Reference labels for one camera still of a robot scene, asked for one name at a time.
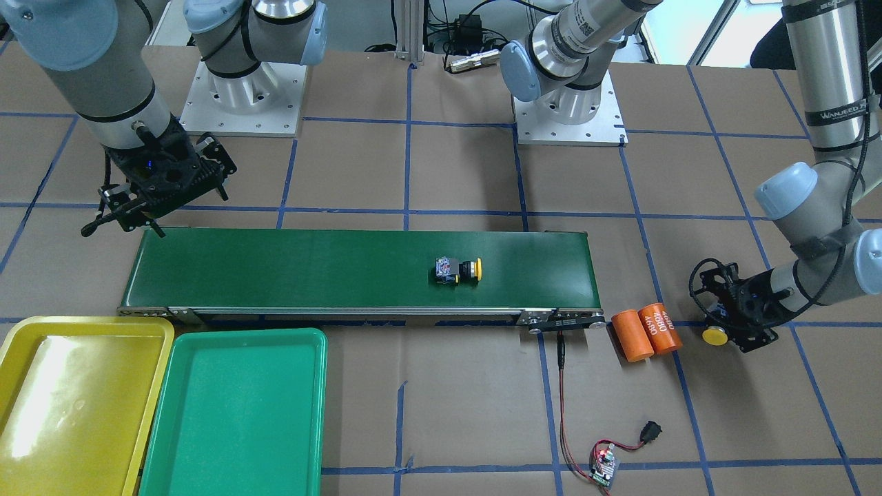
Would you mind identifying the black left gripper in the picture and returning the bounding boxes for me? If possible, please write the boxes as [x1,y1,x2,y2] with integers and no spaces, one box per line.
[696,260,783,353]

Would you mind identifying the yellow push button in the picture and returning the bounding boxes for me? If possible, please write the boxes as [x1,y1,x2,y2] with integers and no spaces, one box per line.
[433,256,483,285]
[701,302,730,347]

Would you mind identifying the red black power cable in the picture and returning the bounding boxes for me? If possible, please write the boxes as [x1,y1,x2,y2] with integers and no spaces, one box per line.
[555,331,648,476]

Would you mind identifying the black power adapter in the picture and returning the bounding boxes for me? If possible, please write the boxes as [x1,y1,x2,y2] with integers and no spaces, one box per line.
[445,14,483,54]

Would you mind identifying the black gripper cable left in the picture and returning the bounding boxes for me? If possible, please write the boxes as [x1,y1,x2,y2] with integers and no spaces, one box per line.
[689,41,876,318]

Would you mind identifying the black cable plug connector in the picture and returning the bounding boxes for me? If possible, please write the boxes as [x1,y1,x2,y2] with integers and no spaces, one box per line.
[639,420,662,445]

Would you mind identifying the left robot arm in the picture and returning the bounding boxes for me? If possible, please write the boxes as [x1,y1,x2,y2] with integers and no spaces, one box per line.
[500,1,880,353]

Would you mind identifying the green plastic tray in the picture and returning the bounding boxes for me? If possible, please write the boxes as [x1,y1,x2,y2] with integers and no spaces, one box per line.
[139,329,327,495]

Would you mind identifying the yellow plastic tray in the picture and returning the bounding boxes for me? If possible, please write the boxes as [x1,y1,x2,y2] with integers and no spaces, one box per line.
[1,316,174,495]

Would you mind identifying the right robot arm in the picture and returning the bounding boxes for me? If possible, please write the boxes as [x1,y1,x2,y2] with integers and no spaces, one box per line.
[2,1,328,238]

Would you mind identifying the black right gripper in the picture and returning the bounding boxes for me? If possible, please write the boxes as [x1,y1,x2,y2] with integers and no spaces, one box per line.
[80,117,237,238]

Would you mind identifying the green conveyor belt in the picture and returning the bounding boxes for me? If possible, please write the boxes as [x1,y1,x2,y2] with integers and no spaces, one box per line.
[119,228,605,333]

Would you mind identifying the plain orange cylinder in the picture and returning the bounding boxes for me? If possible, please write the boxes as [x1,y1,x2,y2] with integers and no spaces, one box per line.
[611,309,655,363]

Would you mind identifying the orange cylinder with 4680 print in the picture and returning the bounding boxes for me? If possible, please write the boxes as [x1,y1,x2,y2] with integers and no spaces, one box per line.
[637,302,683,355]

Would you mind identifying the aluminium frame post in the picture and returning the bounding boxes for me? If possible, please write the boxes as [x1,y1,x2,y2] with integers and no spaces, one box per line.
[393,0,427,66]

